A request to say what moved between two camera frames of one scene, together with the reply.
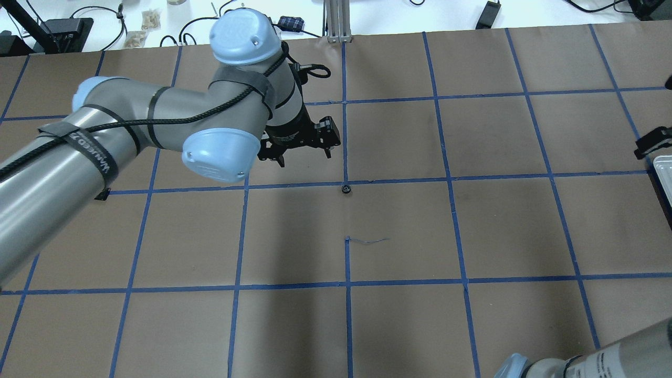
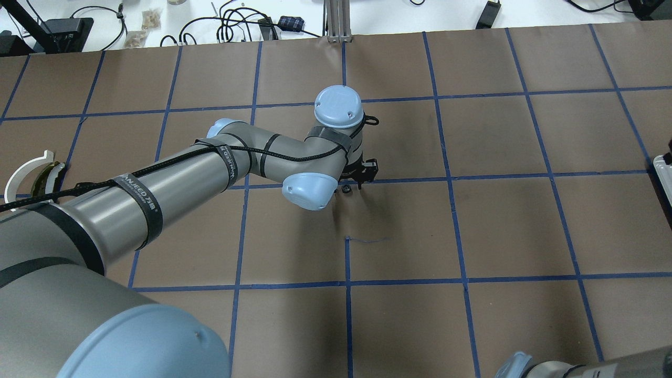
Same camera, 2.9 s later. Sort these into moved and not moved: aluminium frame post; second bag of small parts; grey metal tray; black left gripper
Moved: black left gripper
Not moved: grey metal tray; aluminium frame post; second bag of small parts
